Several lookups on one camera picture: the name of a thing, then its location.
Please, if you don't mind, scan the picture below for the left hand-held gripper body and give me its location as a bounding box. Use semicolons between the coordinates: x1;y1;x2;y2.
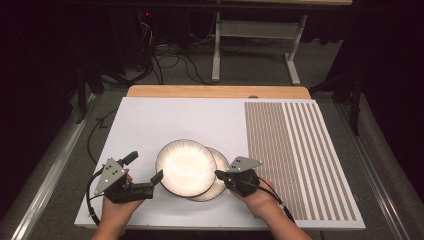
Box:
94;157;156;205

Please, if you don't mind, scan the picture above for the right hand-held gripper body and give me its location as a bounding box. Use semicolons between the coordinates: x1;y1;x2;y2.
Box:
223;155;264;198

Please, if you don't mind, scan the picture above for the white paper plate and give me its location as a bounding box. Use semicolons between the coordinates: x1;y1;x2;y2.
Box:
187;146;232;203
155;138;218;198

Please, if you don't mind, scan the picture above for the person's right hand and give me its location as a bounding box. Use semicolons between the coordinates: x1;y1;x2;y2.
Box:
229;178;285;222

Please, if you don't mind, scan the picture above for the person's left hand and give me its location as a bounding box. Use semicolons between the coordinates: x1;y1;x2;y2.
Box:
100;167;145;228

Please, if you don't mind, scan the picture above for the white board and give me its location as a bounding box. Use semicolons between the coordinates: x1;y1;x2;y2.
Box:
74;96;367;232

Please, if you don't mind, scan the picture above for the striped brown and white placemat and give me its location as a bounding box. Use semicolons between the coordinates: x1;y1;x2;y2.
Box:
243;101;360;222

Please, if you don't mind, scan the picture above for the black metal stand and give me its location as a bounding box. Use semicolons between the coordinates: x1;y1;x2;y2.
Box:
73;63;105;125
309;71;365;137

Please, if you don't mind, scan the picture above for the wooden table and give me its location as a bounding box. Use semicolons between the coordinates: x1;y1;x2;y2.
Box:
126;84;312;100

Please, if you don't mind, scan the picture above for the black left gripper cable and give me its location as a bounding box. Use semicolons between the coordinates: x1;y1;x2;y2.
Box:
85;165;106;227

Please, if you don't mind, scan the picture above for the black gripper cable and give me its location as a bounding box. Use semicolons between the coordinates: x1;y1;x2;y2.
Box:
85;165;106;227
248;175;297;224

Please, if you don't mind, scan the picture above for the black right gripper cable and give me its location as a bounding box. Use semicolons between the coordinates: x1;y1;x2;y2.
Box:
248;175;297;224

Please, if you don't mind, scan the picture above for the black cable beside table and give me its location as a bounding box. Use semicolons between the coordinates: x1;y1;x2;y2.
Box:
86;107;120;165

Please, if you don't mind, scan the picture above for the silver metal rail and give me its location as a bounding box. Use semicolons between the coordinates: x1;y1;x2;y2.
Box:
335;99;412;240
9;93;98;240

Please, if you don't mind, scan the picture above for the bundle of black floor cables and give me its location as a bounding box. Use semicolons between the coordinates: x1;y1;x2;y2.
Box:
134;19;214;86

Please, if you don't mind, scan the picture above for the white metal table frame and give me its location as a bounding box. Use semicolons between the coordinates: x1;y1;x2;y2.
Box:
211;11;310;86

